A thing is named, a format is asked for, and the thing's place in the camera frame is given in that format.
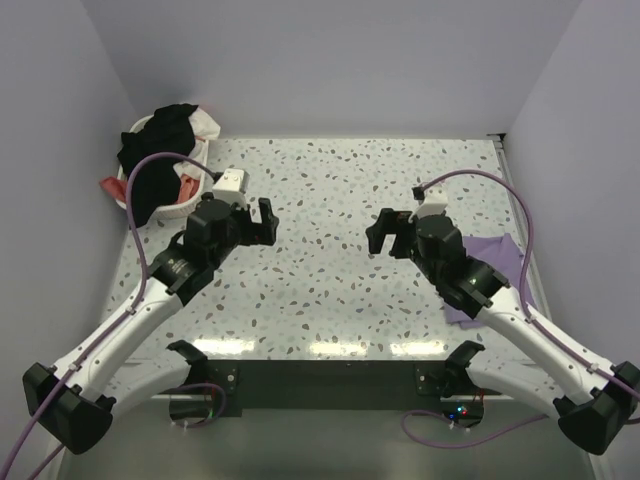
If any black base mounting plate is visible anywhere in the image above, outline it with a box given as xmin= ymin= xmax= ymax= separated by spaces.
xmin=167 ymin=358 xmax=486 ymax=431

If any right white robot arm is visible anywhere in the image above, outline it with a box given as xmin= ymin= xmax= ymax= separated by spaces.
xmin=366 ymin=208 xmax=639 ymax=455

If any white laundry basket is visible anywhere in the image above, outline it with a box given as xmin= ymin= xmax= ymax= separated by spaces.
xmin=109 ymin=108 xmax=221 ymax=220

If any white t shirt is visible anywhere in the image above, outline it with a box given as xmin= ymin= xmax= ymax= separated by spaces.
xmin=189 ymin=107 xmax=221 ymax=142

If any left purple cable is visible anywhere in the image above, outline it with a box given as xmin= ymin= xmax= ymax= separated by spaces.
xmin=0 ymin=153 xmax=221 ymax=469

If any black t shirt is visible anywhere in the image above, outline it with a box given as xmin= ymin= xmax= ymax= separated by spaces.
xmin=117 ymin=103 xmax=198 ymax=228

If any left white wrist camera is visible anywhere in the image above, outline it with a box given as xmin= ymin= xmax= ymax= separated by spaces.
xmin=212 ymin=168 xmax=250 ymax=210

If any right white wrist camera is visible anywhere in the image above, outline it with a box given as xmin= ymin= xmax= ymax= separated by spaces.
xmin=410 ymin=182 xmax=448 ymax=221

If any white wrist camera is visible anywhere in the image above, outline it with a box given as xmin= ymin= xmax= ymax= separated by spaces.
xmin=410 ymin=182 xmax=448 ymax=221
xmin=212 ymin=168 xmax=250 ymax=210

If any folded purple t shirt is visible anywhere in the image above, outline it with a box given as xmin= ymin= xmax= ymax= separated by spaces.
xmin=442 ymin=233 xmax=541 ymax=331

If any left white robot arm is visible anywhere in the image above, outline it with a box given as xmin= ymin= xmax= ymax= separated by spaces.
xmin=22 ymin=194 xmax=279 ymax=454

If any pink red garment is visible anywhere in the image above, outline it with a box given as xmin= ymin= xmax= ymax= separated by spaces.
xmin=99 ymin=174 xmax=200 ymax=205

